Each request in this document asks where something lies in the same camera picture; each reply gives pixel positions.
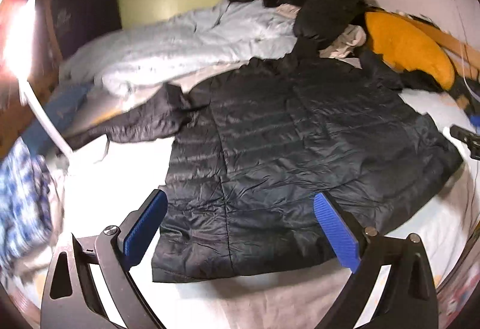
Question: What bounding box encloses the orange pillow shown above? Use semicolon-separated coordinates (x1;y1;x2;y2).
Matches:
365;12;456;91

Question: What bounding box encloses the wooden bed frame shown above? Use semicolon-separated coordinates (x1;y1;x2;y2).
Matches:
373;8;479;79

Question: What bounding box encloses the dark headboard cushion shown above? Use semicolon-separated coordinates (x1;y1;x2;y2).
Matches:
50;0;122;59

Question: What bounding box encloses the black puffer jacket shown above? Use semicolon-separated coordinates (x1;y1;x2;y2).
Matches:
67;50;462;283

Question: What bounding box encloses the white lamp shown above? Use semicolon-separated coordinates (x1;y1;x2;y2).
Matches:
1;0;73;160

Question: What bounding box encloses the light blue duvet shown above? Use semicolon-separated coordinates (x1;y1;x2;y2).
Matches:
58;0;296;96

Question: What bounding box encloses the beige crumpled garment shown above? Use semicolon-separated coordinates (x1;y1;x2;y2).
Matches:
276;4;367;59

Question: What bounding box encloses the blue plaid shirt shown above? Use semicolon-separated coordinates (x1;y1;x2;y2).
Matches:
1;138;54;274

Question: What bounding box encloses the blue pillow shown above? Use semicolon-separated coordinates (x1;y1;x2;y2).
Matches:
21;83;92;156

